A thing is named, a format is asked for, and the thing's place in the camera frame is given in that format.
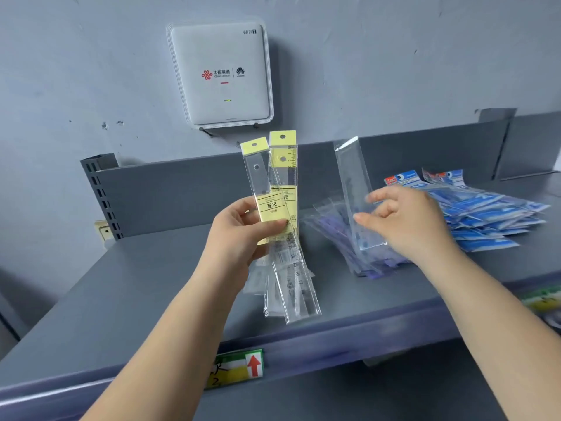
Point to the person's left hand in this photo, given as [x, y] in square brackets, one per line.
[228, 249]

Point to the person's right hand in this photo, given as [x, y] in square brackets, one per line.
[416, 227]

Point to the bundle of assorted straight rulers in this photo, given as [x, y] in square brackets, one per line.
[274, 206]

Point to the pile of blue set-square packets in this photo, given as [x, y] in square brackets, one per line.
[482, 214]

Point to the clear purple ruler packets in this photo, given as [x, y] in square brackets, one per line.
[337, 236]

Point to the clear straight ruler packet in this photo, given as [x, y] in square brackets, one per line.
[353, 170]

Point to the person's right forearm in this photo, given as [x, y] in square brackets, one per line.
[499, 337]

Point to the person's left forearm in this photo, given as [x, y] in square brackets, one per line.
[162, 359]

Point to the grey shelf back panel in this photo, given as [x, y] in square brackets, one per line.
[175, 192]

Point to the grey slotted shelf post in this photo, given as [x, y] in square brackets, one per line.
[502, 140]
[103, 197]

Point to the pale wall socket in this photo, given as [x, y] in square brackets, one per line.
[104, 231]

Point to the white wall router box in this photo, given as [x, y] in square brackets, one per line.
[219, 52]

